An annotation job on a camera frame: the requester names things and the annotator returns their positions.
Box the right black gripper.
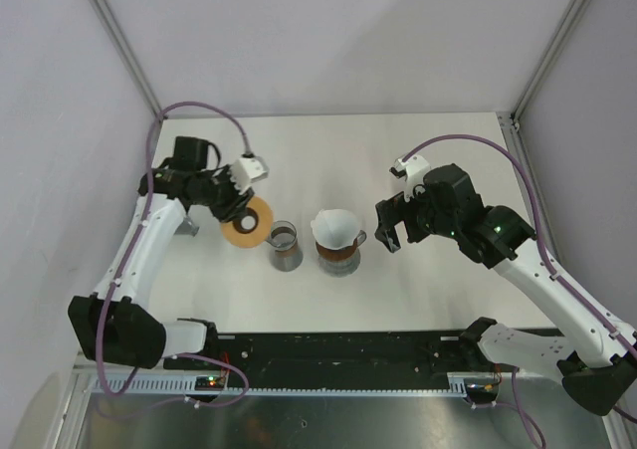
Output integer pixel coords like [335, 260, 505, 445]
[374, 183, 459, 253]

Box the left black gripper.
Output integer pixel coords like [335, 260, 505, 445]
[193, 164, 255, 223]

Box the white paper cone filter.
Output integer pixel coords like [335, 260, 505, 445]
[311, 209, 362, 250]

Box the clear ribbed glass server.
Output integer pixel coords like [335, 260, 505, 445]
[318, 250, 361, 278]

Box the dark wooden dripper ring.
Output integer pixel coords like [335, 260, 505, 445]
[316, 241, 360, 264]

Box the light wooden dripper ring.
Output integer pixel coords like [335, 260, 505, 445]
[219, 195, 276, 248]

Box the grey glass carafe with collar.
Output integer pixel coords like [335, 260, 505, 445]
[266, 220, 304, 272]

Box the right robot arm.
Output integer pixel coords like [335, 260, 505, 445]
[374, 155, 636, 416]

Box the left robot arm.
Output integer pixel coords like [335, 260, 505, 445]
[68, 136, 268, 369]

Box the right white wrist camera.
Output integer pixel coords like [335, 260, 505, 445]
[389, 154, 431, 202]

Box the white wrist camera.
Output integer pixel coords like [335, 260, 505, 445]
[389, 154, 431, 202]
[230, 156, 270, 194]

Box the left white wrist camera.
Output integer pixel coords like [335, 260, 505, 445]
[230, 156, 270, 194]

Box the white slotted cable duct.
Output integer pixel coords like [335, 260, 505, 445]
[88, 372, 474, 399]

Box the left aluminium corner post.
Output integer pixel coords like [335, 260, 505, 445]
[88, 0, 161, 116]

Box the aluminium corner post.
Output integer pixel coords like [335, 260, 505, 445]
[510, 0, 591, 121]
[88, 0, 161, 116]

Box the right aluminium corner post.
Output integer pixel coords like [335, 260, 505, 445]
[510, 0, 591, 121]

